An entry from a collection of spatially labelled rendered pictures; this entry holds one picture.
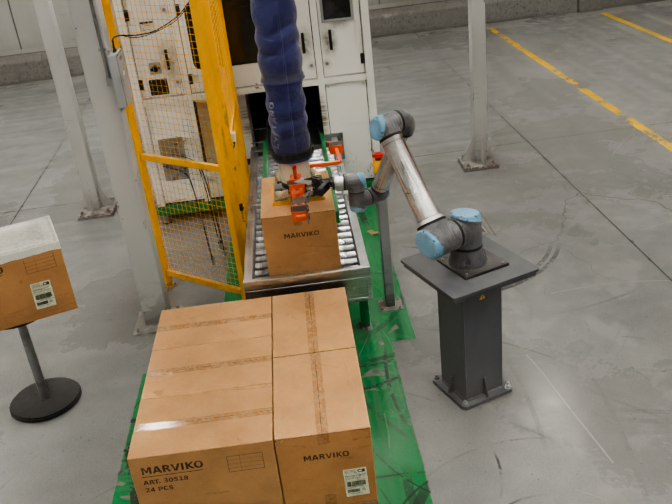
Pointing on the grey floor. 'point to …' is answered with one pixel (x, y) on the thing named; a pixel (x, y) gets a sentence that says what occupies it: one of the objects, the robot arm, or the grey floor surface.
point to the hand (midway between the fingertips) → (297, 188)
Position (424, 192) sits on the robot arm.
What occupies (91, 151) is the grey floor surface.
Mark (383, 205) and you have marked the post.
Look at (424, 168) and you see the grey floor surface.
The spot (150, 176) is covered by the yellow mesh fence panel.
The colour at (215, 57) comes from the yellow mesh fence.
